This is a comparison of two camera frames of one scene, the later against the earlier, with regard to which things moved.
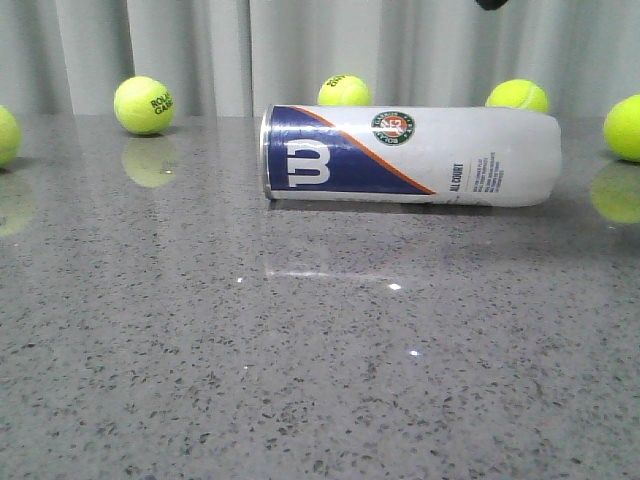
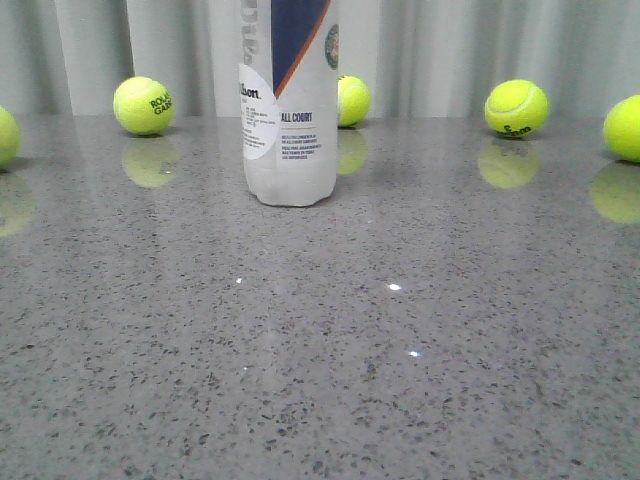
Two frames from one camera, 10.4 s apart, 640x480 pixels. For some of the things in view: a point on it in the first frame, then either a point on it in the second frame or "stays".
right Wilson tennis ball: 519,93 stays
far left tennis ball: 10,138 stays
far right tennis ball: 622,128 stays
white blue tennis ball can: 410,154 to 289,98
